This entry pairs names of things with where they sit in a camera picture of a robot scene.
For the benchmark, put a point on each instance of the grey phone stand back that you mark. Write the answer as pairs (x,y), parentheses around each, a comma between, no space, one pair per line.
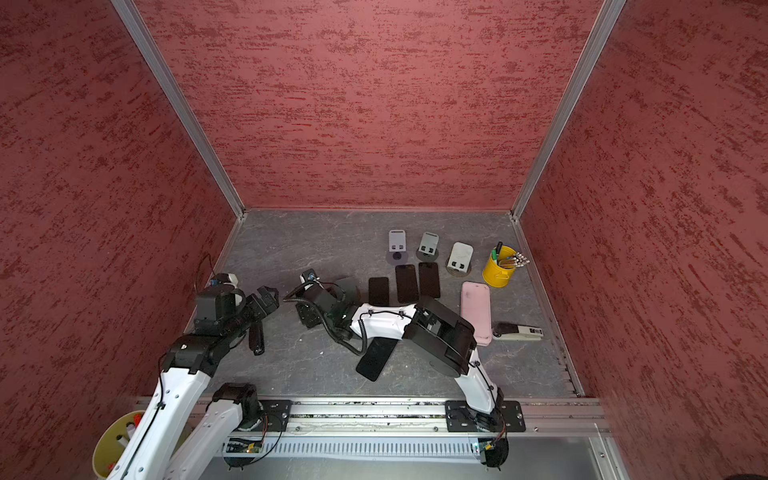
(427,250)

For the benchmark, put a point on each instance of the white edged phone front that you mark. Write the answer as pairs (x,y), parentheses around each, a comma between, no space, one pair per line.
(378,352)

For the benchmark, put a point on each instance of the round base phone stand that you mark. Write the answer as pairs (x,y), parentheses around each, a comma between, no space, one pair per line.
(397,248)

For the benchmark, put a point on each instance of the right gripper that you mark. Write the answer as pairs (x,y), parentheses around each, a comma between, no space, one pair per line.
(307,314)

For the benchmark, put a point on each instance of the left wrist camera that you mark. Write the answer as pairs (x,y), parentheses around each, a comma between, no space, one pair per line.
(224,279)

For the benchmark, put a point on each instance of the olive cup of markers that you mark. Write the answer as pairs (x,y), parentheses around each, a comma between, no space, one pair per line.
(113,442)

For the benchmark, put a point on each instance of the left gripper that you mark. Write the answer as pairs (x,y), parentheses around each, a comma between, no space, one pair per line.
(260,311)

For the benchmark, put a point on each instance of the yellow metal bucket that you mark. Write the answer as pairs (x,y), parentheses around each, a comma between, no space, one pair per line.
(495,276)

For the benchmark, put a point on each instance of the bundle of coloured pencils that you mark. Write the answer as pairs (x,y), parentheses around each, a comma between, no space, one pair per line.
(515,261)

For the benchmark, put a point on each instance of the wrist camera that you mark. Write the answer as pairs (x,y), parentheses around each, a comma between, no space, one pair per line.
(224,279)
(309,277)

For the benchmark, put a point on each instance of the white label box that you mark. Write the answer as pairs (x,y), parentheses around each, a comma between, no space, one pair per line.
(506,331)

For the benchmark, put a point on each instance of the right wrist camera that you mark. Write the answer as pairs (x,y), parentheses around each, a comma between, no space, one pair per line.
(309,277)

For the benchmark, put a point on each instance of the wooden base grey phone stand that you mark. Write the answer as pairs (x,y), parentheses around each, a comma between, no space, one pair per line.
(459,261)

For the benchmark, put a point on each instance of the aluminium front rail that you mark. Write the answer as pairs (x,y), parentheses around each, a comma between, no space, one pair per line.
(437,417)

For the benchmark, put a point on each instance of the black phone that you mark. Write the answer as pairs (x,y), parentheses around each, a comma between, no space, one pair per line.
(429,279)
(406,284)
(379,291)

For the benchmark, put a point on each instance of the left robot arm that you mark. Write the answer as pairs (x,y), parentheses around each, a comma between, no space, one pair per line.
(157,449)

